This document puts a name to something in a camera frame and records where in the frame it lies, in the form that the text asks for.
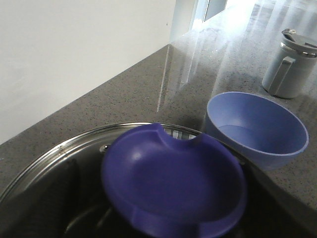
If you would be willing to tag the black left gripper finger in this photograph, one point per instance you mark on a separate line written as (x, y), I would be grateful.
(41, 210)

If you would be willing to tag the light blue bowl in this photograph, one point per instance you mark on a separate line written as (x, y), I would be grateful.
(264, 132)

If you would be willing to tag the grey lidded jug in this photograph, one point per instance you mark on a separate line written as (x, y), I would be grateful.
(291, 65)

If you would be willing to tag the glass lid with blue knob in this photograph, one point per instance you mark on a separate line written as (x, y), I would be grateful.
(146, 180)

